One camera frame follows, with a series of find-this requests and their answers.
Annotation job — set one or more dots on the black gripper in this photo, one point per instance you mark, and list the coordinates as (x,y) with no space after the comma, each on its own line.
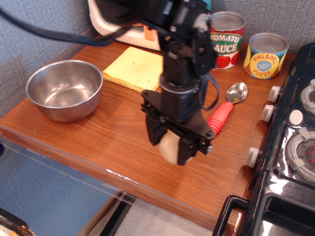
(180,111)

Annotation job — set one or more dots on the white toy mushroom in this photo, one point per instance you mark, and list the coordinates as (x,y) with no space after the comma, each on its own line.
(169,147)

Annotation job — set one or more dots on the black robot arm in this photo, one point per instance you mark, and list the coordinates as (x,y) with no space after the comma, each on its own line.
(183,28)

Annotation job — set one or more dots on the folded yellow towel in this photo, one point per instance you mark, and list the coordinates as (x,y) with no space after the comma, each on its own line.
(135,69)

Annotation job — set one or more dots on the stainless steel bowl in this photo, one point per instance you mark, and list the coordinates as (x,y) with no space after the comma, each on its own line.
(66,91)

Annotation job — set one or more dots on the tomato sauce can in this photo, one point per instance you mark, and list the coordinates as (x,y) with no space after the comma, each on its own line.
(227,29)

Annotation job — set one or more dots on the black toy stove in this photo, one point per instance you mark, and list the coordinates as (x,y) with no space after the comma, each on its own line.
(282,189)

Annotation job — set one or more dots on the pineapple slices can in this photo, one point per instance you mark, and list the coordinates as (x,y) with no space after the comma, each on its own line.
(265,55)

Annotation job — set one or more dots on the red handled metal spoon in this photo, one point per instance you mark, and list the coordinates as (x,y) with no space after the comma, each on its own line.
(235,94)

